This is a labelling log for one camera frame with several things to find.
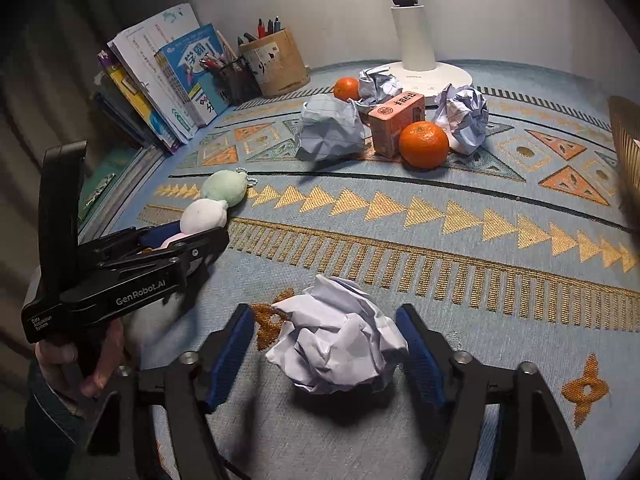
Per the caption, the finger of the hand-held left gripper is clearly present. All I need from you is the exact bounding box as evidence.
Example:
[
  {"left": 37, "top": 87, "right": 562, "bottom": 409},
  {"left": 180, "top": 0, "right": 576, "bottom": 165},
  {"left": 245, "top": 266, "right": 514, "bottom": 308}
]
[
  {"left": 77, "top": 222, "right": 181, "bottom": 263},
  {"left": 65, "top": 227, "right": 231, "bottom": 321}
]

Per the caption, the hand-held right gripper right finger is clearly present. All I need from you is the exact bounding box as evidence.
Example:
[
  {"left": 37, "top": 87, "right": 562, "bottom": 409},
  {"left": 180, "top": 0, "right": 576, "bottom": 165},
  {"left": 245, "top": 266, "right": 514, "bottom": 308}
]
[{"left": 395, "top": 305, "right": 586, "bottom": 480}]

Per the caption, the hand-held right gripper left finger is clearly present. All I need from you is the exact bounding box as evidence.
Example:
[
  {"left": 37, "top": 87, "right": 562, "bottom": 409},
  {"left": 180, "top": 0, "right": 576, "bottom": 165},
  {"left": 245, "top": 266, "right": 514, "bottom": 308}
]
[{"left": 85, "top": 304, "right": 256, "bottom": 480}]

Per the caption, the white paper ball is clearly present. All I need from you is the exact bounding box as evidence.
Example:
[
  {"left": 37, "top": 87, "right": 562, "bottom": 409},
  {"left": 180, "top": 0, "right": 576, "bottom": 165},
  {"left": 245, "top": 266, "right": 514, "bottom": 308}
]
[
  {"left": 357, "top": 65, "right": 402, "bottom": 107},
  {"left": 265, "top": 275, "right": 409, "bottom": 397},
  {"left": 432, "top": 85, "right": 490, "bottom": 155}
]

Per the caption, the pastel three-ball plush toy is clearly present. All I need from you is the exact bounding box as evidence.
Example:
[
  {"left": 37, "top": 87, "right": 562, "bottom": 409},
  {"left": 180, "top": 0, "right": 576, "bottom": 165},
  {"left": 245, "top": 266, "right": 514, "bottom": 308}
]
[{"left": 160, "top": 166, "right": 258, "bottom": 261}]

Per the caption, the lined paper ball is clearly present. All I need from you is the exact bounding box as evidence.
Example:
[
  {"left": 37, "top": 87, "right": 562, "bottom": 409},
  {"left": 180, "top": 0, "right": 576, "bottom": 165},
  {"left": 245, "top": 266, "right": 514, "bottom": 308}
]
[{"left": 294, "top": 94, "right": 367, "bottom": 162}]

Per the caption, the amber ribbed glass plate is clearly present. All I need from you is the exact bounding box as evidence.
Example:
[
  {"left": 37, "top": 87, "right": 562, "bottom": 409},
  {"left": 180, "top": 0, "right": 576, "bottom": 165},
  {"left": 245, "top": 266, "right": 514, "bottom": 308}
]
[{"left": 607, "top": 95, "right": 640, "bottom": 213}]

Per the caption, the person's left forearm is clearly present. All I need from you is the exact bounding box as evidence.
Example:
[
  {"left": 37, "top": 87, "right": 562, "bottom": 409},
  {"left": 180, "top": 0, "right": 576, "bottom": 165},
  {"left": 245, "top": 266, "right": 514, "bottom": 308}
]
[{"left": 0, "top": 362, "right": 87, "bottom": 480}]

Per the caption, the person's left hand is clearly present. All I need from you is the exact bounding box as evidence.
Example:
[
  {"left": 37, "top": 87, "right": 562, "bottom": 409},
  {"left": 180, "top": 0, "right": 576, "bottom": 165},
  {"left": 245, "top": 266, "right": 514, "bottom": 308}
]
[{"left": 37, "top": 320, "right": 126, "bottom": 400}]

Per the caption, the green book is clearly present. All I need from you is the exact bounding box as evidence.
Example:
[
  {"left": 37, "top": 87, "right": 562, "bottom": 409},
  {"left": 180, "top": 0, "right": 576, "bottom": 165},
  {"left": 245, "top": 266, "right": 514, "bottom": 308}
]
[{"left": 77, "top": 147, "right": 168, "bottom": 222}]

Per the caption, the patterned teal table mat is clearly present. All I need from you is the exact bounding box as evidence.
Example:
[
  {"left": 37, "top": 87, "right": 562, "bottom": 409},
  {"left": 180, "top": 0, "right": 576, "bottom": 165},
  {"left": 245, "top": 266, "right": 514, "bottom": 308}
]
[{"left": 77, "top": 60, "right": 640, "bottom": 480}]

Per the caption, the stack of books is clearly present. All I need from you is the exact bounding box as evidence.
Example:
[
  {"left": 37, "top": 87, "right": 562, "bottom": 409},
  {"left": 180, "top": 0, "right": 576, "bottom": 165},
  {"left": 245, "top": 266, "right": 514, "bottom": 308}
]
[{"left": 92, "top": 2, "right": 227, "bottom": 156}]

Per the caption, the black mesh pen holder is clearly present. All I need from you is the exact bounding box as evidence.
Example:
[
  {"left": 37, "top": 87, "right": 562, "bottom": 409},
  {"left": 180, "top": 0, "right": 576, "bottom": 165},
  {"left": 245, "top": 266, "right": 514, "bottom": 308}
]
[{"left": 200, "top": 57, "right": 262, "bottom": 107}]

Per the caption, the bundle of red pens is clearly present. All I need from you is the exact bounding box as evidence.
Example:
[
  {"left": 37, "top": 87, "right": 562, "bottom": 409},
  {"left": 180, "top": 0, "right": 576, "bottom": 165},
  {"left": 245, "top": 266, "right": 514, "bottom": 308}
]
[{"left": 199, "top": 55, "right": 237, "bottom": 75}]

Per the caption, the large orange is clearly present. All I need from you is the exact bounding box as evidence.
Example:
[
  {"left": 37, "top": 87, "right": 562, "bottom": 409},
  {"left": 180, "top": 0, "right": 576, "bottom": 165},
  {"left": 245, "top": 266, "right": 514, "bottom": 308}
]
[{"left": 398, "top": 121, "right": 450, "bottom": 169}]

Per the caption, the beige round pen holder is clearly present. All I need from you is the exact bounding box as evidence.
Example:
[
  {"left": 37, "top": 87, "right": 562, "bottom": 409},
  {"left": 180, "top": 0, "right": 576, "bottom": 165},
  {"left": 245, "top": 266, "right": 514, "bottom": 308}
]
[{"left": 238, "top": 27, "right": 311, "bottom": 99}]

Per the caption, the pink cardboard box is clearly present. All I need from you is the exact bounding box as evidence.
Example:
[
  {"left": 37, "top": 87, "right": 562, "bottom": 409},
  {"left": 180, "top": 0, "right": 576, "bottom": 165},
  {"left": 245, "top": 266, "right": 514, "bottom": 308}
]
[{"left": 368, "top": 91, "right": 426, "bottom": 157}]

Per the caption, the small orange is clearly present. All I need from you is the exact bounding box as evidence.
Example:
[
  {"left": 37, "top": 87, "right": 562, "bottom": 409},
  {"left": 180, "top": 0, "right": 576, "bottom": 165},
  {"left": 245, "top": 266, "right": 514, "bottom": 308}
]
[{"left": 332, "top": 76, "right": 362, "bottom": 102}]

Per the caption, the white desk lamp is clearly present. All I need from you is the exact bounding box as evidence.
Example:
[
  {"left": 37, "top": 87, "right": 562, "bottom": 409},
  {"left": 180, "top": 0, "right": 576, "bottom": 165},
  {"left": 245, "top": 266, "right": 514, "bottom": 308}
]
[{"left": 372, "top": 0, "right": 474, "bottom": 97}]

